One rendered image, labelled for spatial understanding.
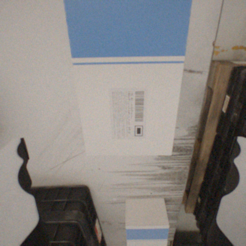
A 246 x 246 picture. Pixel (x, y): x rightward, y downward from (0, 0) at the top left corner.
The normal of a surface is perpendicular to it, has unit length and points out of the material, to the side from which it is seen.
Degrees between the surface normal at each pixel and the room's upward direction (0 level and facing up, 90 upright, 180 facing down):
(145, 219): 90
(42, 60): 0
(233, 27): 0
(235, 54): 0
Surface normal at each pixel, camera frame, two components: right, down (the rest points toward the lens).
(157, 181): -0.03, 0.49
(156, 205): -0.06, -0.87
